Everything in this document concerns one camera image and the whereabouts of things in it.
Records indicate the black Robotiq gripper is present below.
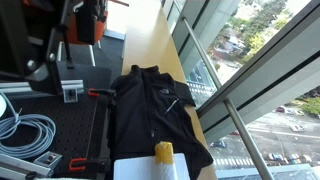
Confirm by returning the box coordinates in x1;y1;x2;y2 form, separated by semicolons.
0;0;73;96

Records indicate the black fleece jacket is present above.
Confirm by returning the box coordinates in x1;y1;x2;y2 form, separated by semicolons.
108;64;215;180

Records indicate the black side table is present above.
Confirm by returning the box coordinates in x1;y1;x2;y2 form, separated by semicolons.
55;59;113;90

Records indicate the black perforated breadboard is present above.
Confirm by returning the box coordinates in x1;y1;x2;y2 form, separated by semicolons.
0;94;112;178

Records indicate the white foam board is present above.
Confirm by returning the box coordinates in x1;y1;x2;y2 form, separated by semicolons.
113;152;191;180

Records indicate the grey window mullion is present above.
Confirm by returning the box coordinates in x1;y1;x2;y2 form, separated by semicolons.
196;0;320;145
170;0;242;78

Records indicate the yellow bottle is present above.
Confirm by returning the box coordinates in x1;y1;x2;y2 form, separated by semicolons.
154;141;179;180

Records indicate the steel window handrail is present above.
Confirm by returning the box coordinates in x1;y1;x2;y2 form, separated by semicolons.
181;16;276;180

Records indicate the black camera tripod stand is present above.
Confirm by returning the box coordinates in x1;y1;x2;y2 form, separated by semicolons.
61;25;76;70

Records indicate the aluminium corner bracket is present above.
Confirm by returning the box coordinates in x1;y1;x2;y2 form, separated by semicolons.
62;87;80;104
33;151;63;168

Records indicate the orange handled bar clamp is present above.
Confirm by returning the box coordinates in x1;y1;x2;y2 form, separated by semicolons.
87;87;117;100
68;157;112;173

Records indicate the light blue cable coil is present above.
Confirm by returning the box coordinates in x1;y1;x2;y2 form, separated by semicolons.
0;91;57;160

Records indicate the short aluminium extrusion rail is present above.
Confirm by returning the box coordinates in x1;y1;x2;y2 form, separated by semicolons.
0;152;52;178

